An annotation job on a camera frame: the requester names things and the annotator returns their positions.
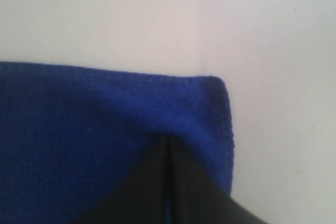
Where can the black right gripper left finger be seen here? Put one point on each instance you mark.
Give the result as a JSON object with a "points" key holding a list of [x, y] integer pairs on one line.
{"points": [[142, 196]]}

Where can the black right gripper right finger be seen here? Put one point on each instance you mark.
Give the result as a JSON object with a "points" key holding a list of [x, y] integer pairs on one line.
{"points": [[195, 197]]}

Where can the blue towel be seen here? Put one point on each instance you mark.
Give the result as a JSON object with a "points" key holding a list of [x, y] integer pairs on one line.
{"points": [[70, 135]]}

